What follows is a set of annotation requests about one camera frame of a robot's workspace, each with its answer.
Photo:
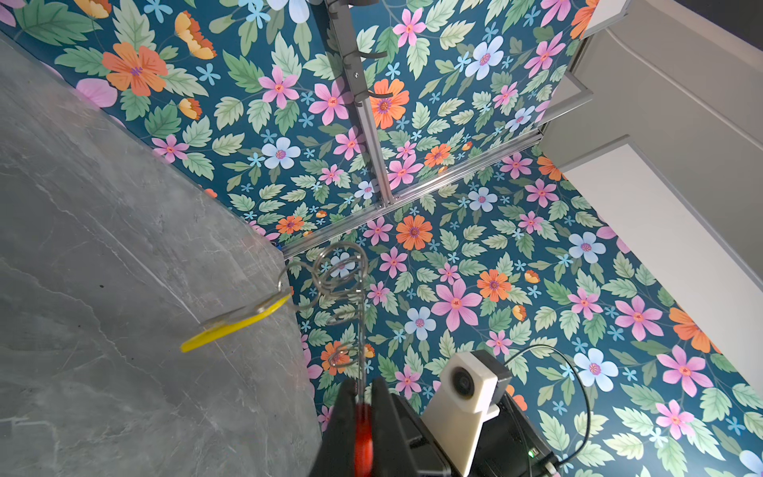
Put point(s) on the red key tag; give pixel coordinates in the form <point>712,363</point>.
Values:
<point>364,447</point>

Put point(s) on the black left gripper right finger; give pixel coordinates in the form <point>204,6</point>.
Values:
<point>401,446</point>

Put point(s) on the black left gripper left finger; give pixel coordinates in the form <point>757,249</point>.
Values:
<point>336,454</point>

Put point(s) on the silver metal keyring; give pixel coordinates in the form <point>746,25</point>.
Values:
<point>339,273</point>

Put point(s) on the yellow key tag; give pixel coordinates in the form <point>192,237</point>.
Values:
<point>236,320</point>

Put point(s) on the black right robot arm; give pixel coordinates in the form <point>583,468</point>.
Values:
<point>509,446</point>

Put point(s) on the black wall hook rail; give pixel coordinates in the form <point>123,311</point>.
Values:
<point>340,19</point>

